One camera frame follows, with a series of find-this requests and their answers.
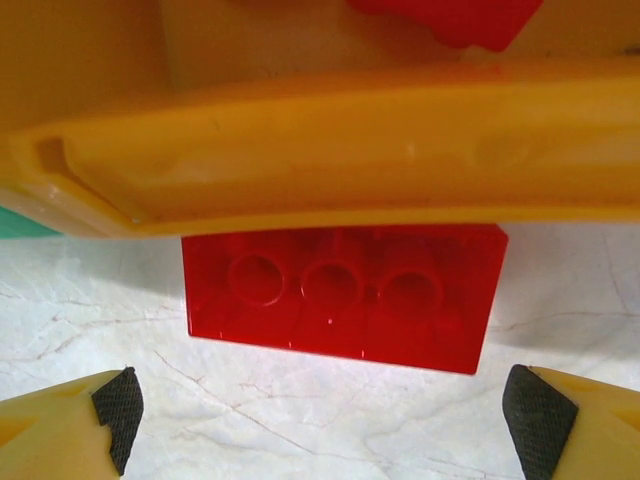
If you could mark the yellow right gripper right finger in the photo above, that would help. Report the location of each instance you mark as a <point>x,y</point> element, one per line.
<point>580,435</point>

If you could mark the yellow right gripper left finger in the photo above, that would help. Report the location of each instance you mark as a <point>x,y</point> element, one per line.
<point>55,435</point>

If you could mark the red lego brick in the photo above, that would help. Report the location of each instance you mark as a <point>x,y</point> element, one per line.
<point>345,310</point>
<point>450,20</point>

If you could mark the green plastic bin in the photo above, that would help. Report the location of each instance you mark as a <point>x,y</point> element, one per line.
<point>20,225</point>

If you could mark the orange plastic bin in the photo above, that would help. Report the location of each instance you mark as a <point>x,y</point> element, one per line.
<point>320,150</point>

